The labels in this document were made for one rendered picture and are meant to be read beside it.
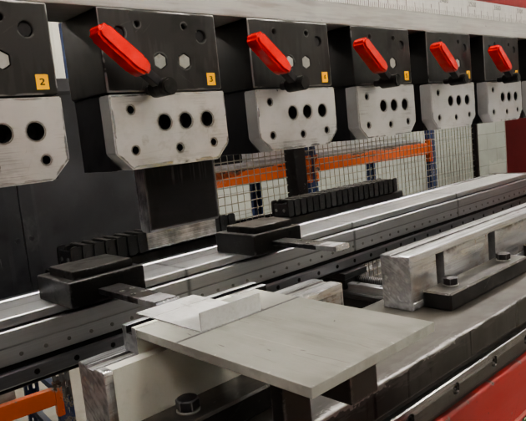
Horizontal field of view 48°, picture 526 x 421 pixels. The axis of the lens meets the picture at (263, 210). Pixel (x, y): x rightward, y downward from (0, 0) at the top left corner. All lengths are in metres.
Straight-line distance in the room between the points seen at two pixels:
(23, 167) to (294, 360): 0.30
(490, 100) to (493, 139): 7.75
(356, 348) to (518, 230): 0.89
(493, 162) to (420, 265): 7.97
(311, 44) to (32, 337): 0.56
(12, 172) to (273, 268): 0.68
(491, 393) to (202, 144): 0.63
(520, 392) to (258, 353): 0.68
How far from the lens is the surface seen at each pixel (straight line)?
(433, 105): 1.06
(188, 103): 0.68
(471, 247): 1.22
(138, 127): 0.64
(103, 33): 0.59
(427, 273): 1.08
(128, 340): 0.71
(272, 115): 0.76
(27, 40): 0.60
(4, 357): 0.90
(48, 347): 0.92
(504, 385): 1.10
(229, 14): 0.74
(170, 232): 0.71
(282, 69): 0.73
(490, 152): 8.94
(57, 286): 0.90
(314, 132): 0.81
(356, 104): 0.89
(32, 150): 0.59
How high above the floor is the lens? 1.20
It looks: 7 degrees down
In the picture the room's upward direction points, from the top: 6 degrees counter-clockwise
